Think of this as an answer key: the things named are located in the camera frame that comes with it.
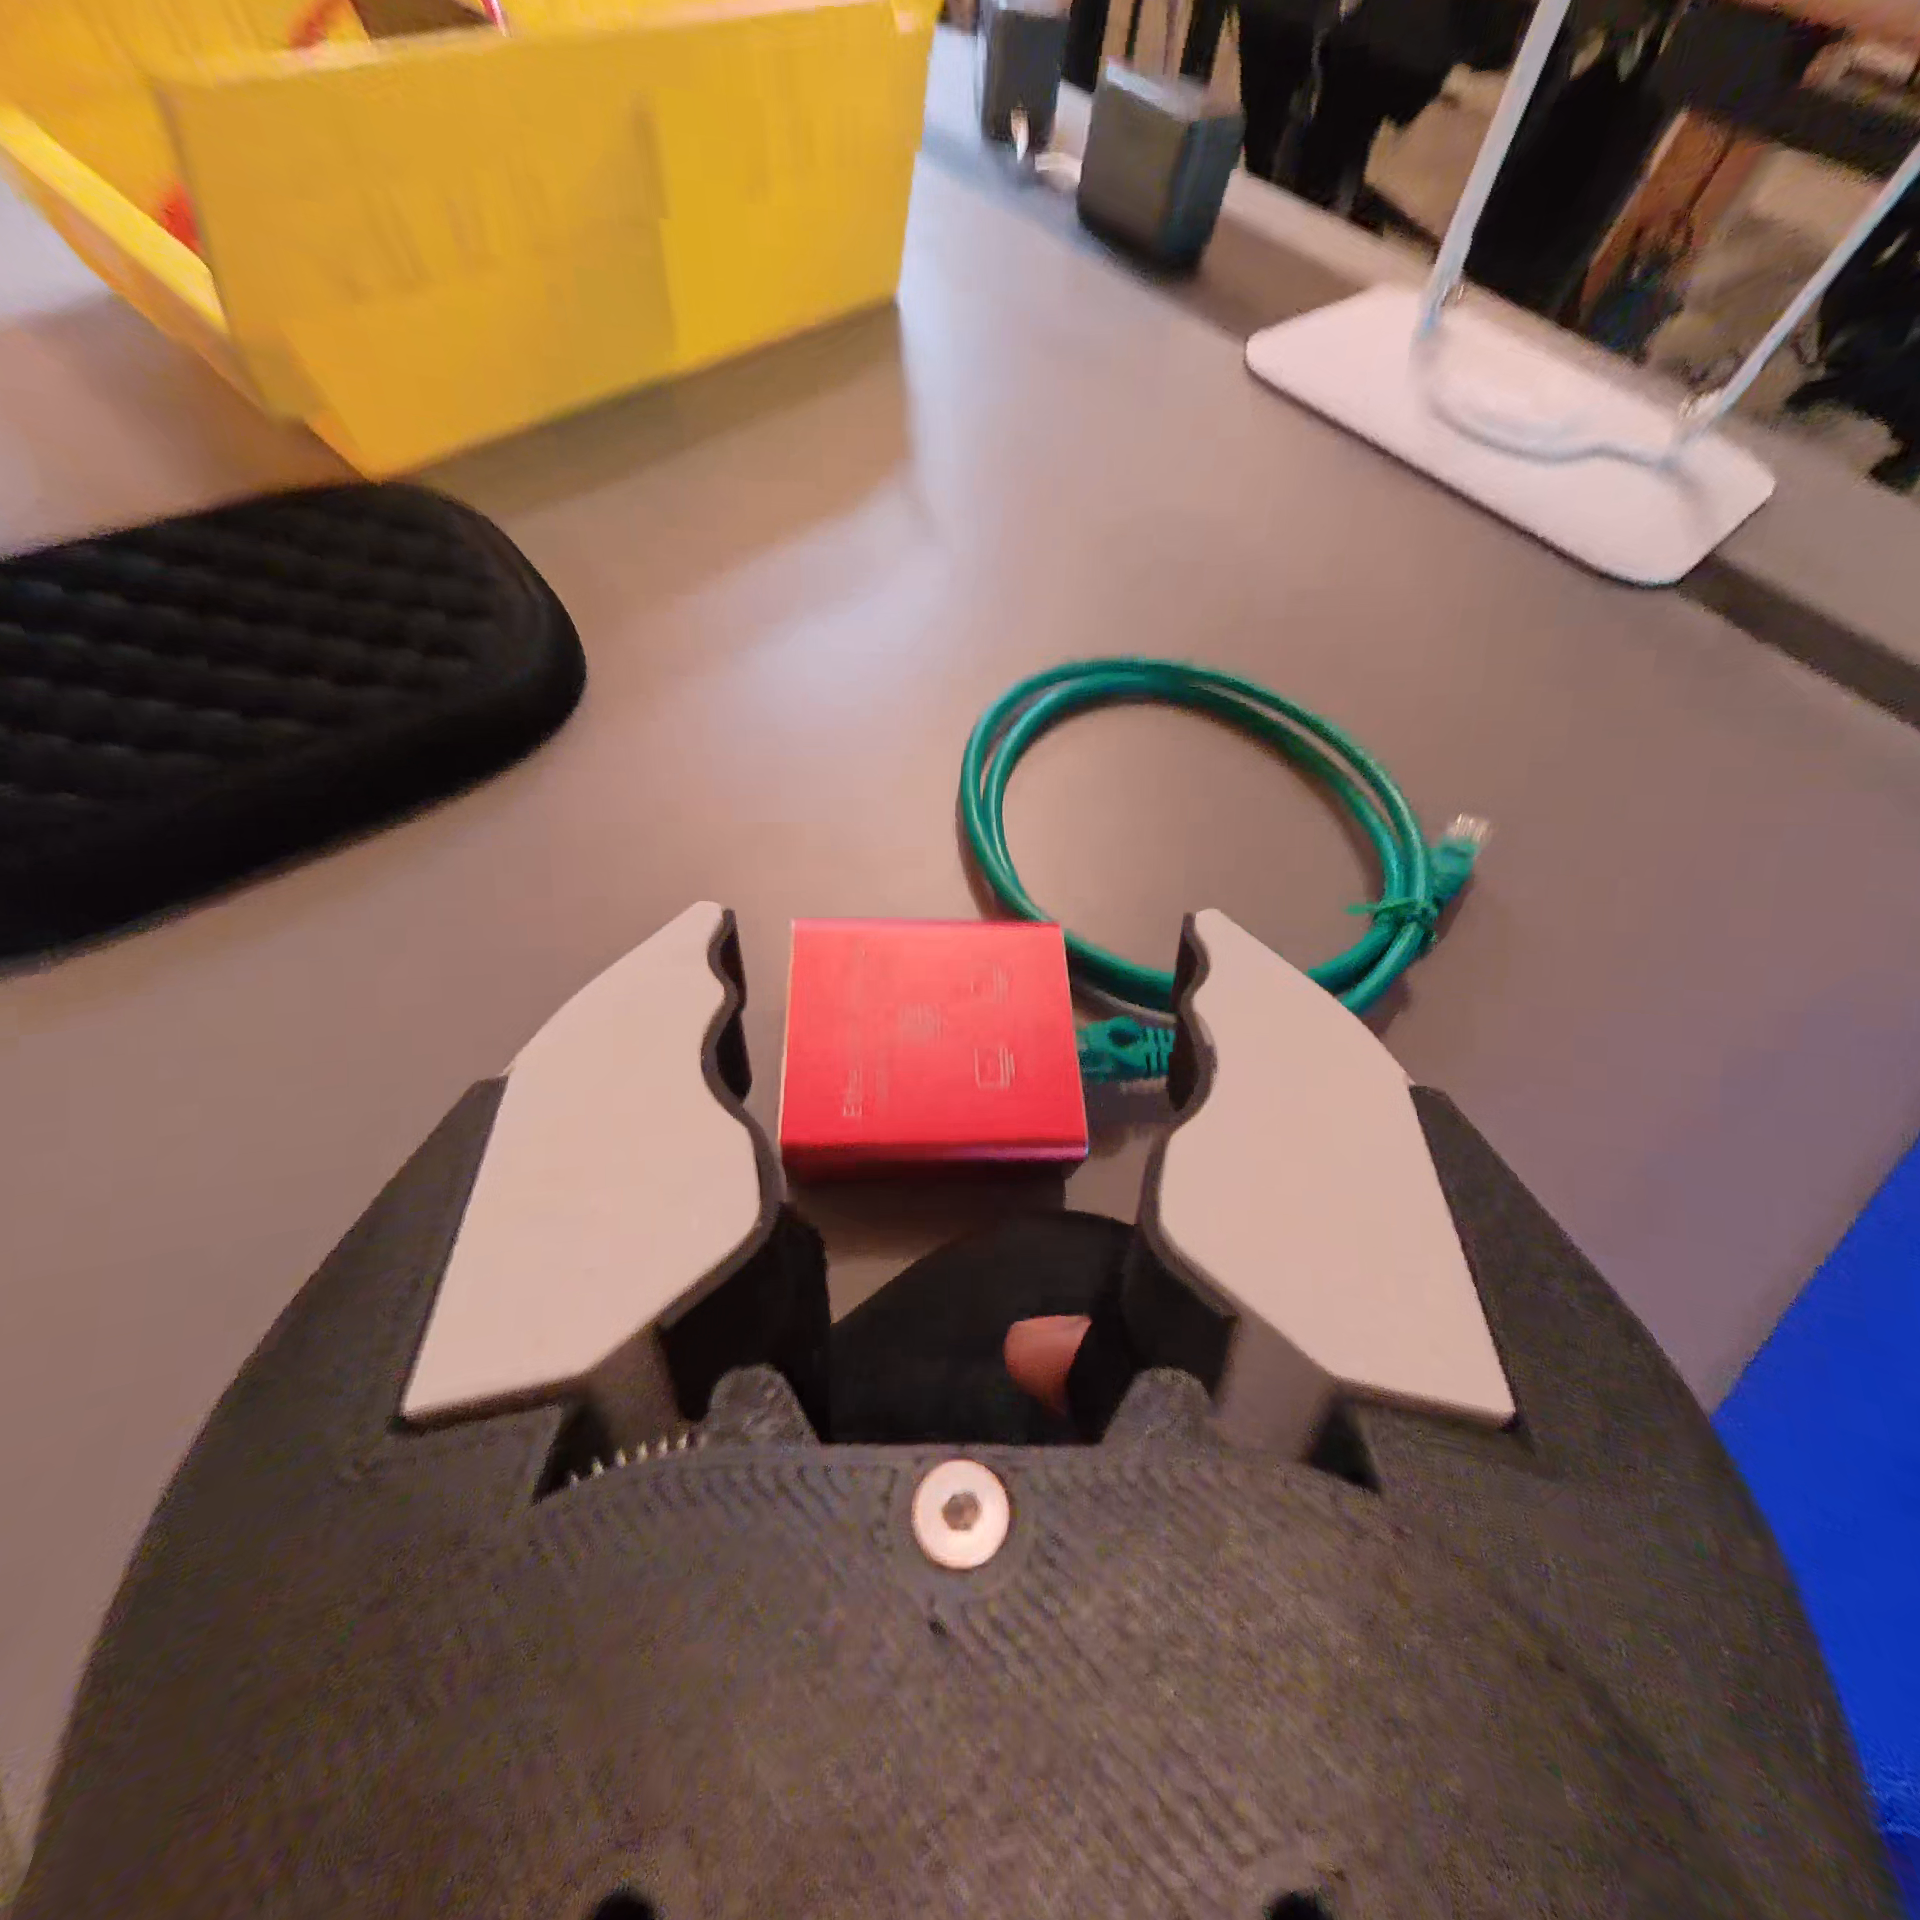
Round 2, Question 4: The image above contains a red network splitter box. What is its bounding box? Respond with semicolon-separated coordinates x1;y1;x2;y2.
778;918;1093;1184

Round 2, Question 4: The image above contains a yellow cardboard box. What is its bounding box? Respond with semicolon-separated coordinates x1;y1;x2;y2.
0;0;942;480

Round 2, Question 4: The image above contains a black padded wrist rest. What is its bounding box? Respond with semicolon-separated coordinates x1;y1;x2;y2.
0;480;590;963

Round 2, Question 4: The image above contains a white monitor stand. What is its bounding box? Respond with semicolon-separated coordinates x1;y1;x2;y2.
1242;0;1920;587

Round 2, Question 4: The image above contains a green network cable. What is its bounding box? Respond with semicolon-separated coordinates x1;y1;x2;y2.
961;654;1497;1091

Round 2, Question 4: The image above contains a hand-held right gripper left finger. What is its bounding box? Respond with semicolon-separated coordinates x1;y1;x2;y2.
402;899;791;1430

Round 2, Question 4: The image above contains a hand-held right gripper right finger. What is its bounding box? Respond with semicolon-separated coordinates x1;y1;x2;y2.
1141;905;1521;1468

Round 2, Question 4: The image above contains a dark grey power adapter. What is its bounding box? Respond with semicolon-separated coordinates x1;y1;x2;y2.
1074;61;1249;275

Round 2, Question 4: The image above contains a person's right hand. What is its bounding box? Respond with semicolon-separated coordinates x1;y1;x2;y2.
1003;1313;1095;1416

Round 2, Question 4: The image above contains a blue plastic object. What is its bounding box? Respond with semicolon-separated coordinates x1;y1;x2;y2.
1711;1135;1920;1920

